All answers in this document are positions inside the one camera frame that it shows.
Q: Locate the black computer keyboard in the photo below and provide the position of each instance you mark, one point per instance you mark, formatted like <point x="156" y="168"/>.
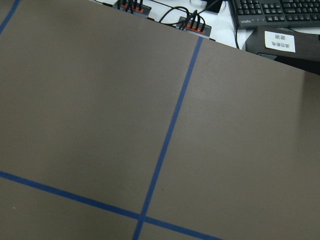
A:
<point x="250" y="14"/>

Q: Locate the black box with label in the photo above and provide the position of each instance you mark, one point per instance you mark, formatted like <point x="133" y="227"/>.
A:
<point x="297" y="49"/>

